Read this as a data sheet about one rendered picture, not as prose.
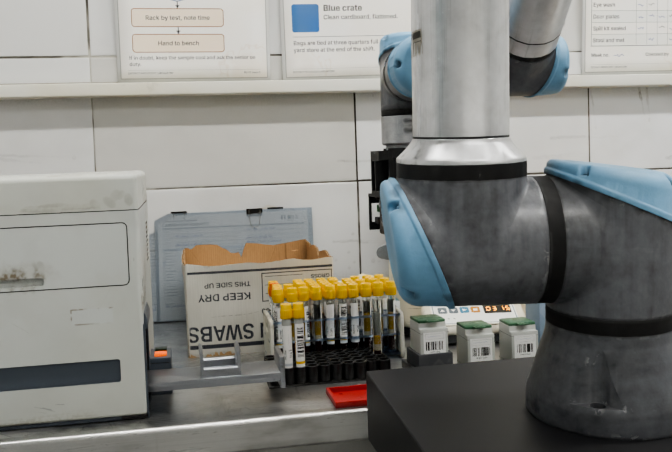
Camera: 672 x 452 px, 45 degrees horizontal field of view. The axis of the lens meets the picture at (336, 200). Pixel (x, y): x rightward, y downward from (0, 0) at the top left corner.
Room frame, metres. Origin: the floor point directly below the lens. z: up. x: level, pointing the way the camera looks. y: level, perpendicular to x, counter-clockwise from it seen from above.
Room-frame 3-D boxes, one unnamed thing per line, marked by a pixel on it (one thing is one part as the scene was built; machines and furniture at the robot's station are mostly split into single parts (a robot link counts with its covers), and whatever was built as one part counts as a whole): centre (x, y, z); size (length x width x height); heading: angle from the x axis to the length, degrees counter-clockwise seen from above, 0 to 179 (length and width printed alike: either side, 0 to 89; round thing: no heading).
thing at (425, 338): (1.13, -0.12, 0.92); 0.05 x 0.04 x 0.06; 13
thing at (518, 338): (1.15, -0.25, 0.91); 0.05 x 0.04 x 0.07; 11
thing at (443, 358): (1.13, -0.12, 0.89); 0.09 x 0.05 x 0.04; 13
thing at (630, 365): (0.75, -0.25, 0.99); 0.15 x 0.15 x 0.10
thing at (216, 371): (1.03, 0.18, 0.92); 0.21 x 0.07 x 0.05; 101
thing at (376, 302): (1.16, -0.05, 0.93); 0.01 x 0.01 x 0.10
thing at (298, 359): (1.15, 0.02, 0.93); 0.17 x 0.09 x 0.11; 101
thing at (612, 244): (0.74, -0.24, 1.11); 0.13 x 0.12 x 0.14; 92
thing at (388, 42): (1.12, -0.10, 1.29); 0.09 x 0.08 x 0.11; 2
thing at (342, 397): (1.03, -0.02, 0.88); 0.07 x 0.07 x 0.01; 11
